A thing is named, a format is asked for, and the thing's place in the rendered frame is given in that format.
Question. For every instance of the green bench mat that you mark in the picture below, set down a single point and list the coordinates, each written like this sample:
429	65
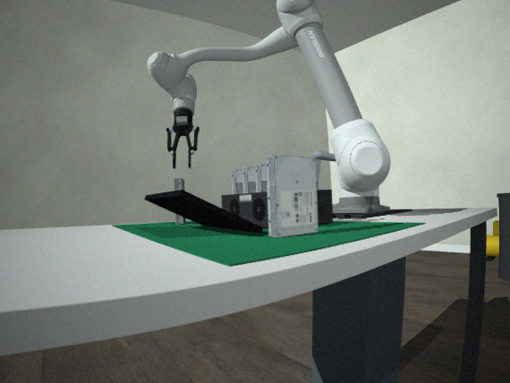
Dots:
236	247

